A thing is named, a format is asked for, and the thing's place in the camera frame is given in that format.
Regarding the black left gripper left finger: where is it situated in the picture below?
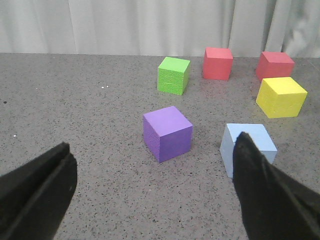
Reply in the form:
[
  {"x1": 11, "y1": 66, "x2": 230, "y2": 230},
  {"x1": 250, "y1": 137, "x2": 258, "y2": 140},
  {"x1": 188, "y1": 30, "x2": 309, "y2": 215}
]
[{"x1": 0, "y1": 142, "x2": 78, "y2": 240}]

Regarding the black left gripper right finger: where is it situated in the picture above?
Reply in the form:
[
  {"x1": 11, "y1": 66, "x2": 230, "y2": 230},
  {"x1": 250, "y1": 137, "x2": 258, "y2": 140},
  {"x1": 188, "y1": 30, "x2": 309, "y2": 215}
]
[{"x1": 233, "y1": 132, "x2": 320, "y2": 240}]

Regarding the smooth light blue foam cube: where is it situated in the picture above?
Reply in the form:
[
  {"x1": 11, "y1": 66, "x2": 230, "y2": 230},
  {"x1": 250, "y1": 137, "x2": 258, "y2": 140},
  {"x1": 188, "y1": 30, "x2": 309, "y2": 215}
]
[{"x1": 219, "y1": 123, "x2": 278, "y2": 178}]

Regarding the yellow foam cube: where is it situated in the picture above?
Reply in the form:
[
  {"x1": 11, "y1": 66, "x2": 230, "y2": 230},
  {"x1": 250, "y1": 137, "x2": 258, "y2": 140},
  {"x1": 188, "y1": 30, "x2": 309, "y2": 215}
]
[{"x1": 256, "y1": 77, "x2": 308, "y2": 119}]

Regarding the purple foam cube left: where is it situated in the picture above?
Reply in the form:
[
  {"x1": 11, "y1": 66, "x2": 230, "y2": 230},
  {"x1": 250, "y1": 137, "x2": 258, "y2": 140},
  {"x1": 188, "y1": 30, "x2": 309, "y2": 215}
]
[{"x1": 143, "y1": 106, "x2": 193, "y2": 163}]

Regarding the red foam cube right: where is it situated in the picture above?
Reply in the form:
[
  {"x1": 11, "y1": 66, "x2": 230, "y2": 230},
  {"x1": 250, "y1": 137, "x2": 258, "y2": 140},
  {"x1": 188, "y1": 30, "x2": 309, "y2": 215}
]
[{"x1": 255, "y1": 51, "x2": 295, "y2": 81}]

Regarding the red foam cube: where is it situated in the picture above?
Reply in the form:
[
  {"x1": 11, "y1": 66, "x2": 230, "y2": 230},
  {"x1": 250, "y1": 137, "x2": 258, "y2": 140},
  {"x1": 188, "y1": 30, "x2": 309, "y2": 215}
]
[
  {"x1": 255, "y1": 51, "x2": 295, "y2": 81},
  {"x1": 202, "y1": 47, "x2": 233, "y2": 81}
]

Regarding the red foam cube left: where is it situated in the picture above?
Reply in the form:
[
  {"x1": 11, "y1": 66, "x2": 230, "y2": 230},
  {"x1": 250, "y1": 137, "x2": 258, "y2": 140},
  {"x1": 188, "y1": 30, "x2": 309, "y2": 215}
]
[{"x1": 202, "y1": 47, "x2": 233, "y2": 81}]

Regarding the green foam cube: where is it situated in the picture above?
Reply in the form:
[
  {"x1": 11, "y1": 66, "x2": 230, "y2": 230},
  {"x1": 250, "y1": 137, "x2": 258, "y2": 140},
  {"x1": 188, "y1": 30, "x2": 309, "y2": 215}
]
[{"x1": 157, "y1": 56, "x2": 191, "y2": 96}]

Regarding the white pleated curtain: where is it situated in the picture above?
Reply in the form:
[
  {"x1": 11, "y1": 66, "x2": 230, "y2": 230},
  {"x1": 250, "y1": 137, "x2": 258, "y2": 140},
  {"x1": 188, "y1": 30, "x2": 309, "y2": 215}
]
[{"x1": 0, "y1": 0, "x2": 320, "y2": 58}]

